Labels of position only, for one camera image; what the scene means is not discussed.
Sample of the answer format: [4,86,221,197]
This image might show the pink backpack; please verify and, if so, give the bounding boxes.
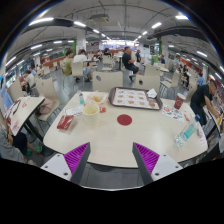
[37,98,55,116]

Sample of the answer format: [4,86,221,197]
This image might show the dark food tray with liner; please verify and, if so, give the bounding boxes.
[108,86,164,111]

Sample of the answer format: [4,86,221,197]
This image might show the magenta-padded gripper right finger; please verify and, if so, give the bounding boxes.
[132,142,184,185]

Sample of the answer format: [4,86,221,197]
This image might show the white printed paper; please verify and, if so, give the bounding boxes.
[64,104,85,118]

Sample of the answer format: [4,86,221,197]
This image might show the person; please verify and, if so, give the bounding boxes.
[0,123,43,165]
[22,69,37,96]
[61,50,74,77]
[73,49,93,83]
[189,79,222,127]
[196,73,205,87]
[121,46,143,83]

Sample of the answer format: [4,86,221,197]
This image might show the small clear teal bottle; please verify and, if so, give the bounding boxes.
[78,90,85,106]

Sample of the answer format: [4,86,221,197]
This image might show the red booklet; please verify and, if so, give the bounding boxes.
[56,114,75,131]

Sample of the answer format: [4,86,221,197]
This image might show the ceiling lights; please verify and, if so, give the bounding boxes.
[4,13,224,82]

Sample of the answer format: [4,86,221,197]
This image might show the beige chair with round hole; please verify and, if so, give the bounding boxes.
[134,73,161,95]
[92,70,124,93]

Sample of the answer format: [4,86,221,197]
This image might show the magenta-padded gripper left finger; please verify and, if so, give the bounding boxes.
[40,142,92,185]

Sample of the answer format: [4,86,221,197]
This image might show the flat round red coaster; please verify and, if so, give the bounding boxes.
[116,113,133,127]

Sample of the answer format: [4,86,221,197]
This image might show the clear plastic bag with food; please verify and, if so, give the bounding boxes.
[83,91,109,107]

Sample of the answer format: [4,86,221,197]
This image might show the white red printed table sticker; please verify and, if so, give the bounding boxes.
[196,124,208,148]

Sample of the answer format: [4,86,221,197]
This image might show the white crumpled napkin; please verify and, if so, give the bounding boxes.
[146,88,158,99]

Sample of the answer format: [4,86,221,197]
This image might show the beige black-edged table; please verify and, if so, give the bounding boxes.
[0,96,46,137]

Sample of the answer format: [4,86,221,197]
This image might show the red paper cup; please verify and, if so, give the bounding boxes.
[173,92,187,111]

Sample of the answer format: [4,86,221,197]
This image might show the ceiling air conditioner unit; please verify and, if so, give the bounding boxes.
[89,13,111,24]

